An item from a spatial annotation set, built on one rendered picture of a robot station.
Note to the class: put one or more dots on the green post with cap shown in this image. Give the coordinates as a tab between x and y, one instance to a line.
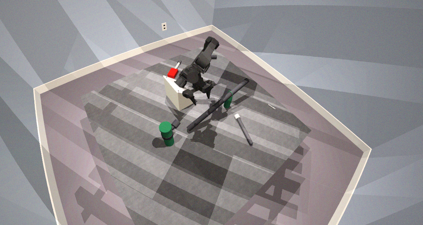
166	131

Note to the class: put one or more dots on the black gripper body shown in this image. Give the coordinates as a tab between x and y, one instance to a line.
189	93

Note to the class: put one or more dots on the green cylinder with thin rod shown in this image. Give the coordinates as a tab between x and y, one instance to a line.
228	102

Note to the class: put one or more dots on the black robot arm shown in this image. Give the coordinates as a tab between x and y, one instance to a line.
192	72

